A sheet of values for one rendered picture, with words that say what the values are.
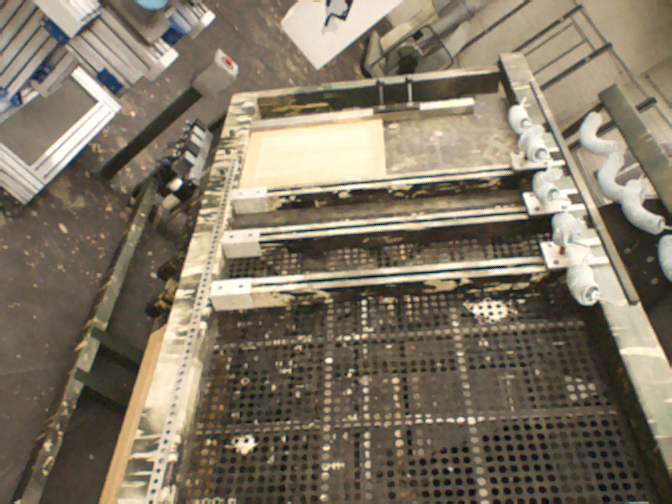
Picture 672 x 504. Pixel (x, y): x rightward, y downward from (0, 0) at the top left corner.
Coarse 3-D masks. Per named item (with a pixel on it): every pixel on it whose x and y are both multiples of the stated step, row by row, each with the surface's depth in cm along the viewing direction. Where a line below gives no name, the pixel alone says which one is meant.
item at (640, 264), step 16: (608, 208) 238; (656, 208) 223; (608, 224) 233; (624, 224) 228; (624, 240) 224; (640, 240) 219; (656, 240) 215; (624, 256) 219; (640, 256) 215; (656, 256) 210; (640, 272) 211; (656, 272) 207; (640, 288) 207; (656, 288) 203; (544, 304) 232; (640, 304) 204; (656, 304) 201; (656, 320) 198; (576, 336) 214; (656, 336) 194; (560, 352) 215; (576, 368) 207
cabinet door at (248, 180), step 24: (264, 144) 247; (288, 144) 244; (312, 144) 242; (336, 144) 240; (360, 144) 238; (264, 168) 234; (288, 168) 232; (312, 168) 230; (336, 168) 228; (360, 168) 226; (384, 168) 223
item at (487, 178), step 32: (544, 128) 191; (512, 160) 202; (544, 160) 200; (256, 192) 214; (288, 192) 211; (320, 192) 210; (352, 192) 209; (384, 192) 209; (416, 192) 209; (448, 192) 209; (480, 192) 208
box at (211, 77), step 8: (216, 56) 255; (224, 56) 260; (208, 64) 255; (216, 64) 253; (200, 72) 256; (208, 72) 256; (216, 72) 255; (224, 72) 255; (232, 72) 258; (192, 80) 259; (200, 80) 258; (208, 80) 258; (216, 80) 258; (224, 80) 258; (232, 80) 258; (200, 88) 261; (208, 88) 261; (216, 88) 261; (224, 88) 261; (208, 96) 264
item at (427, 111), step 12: (420, 108) 247; (432, 108) 246; (444, 108) 245; (456, 108) 245; (468, 108) 245; (264, 120) 256; (276, 120) 255; (288, 120) 254; (300, 120) 252; (312, 120) 251; (324, 120) 250; (336, 120) 250; (348, 120) 250; (360, 120) 250; (384, 120) 250; (396, 120) 250
